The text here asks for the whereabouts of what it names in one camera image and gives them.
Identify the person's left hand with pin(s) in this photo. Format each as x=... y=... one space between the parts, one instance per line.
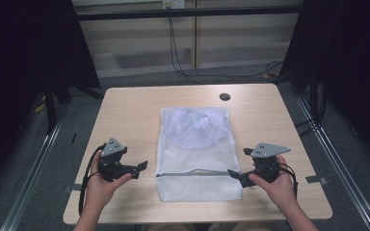
x=98 y=192

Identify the white garment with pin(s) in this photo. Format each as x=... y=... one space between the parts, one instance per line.
x=192 y=128

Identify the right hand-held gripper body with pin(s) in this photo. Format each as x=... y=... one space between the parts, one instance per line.
x=266 y=150

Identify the black metal stand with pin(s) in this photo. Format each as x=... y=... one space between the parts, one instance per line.
x=49 y=109
x=314 y=96

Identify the white wall outlet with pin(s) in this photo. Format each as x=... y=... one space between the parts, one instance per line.
x=173 y=4

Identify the person's right hand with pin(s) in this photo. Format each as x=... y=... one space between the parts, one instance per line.
x=279 y=192

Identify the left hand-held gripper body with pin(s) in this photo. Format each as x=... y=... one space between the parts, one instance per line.
x=110 y=149

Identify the black horizontal bar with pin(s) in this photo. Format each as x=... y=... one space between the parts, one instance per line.
x=186 y=13

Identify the white mesh laundry bag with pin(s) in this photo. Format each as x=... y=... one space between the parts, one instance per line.
x=199 y=189

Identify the metal floor rail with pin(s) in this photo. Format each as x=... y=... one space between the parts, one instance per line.
x=343 y=166
x=29 y=183

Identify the black curtain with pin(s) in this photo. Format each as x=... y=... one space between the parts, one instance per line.
x=19 y=64
x=353 y=64

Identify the grey tape strip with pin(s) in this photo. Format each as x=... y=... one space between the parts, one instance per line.
x=316 y=179
x=74 y=188

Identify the small black floor object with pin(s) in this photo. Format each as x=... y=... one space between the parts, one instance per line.
x=73 y=138

